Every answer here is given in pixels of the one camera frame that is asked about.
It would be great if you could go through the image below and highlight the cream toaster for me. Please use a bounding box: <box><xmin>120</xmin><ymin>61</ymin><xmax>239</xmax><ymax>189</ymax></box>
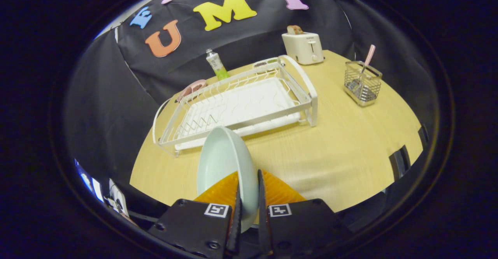
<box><xmin>282</xmin><ymin>31</ymin><xmax>324</xmax><ymax>65</ymax></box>

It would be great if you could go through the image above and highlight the pale green plate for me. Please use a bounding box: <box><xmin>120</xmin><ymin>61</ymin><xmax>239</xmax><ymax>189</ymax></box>
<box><xmin>196</xmin><ymin>126</ymin><xmax>259</xmax><ymax>233</ymax></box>

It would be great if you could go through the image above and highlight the metal wire basket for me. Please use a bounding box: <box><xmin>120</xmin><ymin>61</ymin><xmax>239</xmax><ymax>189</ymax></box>
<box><xmin>344</xmin><ymin>61</ymin><xmax>383</xmax><ymax>107</ymax></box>

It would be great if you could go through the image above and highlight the black backdrop cloth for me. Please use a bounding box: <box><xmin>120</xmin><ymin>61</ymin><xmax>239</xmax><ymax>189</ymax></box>
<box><xmin>64</xmin><ymin>0</ymin><xmax>436</xmax><ymax>186</ymax></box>

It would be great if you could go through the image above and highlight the white wire dish rack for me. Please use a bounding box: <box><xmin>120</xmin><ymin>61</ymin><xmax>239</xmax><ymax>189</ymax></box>
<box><xmin>153</xmin><ymin>55</ymin><xmax>318</xmax><ymax>157</ymax></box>

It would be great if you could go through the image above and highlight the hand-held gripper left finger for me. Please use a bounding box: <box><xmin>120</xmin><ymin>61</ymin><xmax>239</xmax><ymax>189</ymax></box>
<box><xmin>147</xmin><ymin>171</ymin><xmax>243</xmax><ymax>259</ymax></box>

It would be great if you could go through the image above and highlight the pink plate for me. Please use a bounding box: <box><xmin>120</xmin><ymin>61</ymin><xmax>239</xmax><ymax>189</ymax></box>
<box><xmin>176</xmin><ymin>79</ymin><xmax>207</xmax><ymax>103</ymax></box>

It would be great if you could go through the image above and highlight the clear bottle with green liquid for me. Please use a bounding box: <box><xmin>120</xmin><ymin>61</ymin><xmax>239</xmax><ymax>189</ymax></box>
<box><xmin>206</xmin><ymin>49</ymin><xmax>230</xmax><ymax>81</ymax></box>

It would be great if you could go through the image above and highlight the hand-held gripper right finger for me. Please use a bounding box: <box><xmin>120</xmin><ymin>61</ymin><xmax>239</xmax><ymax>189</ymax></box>
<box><xmin>257</xmin><ymin>169</ymin><xmax>352</xmax><ymax>259</ymax></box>

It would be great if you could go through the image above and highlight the pink checkered handle spoon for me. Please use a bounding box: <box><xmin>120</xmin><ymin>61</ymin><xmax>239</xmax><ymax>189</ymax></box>
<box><xmin>350</xmin><ymin>44</ymin><xmax>376</xmax><ymax>92</ymax></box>

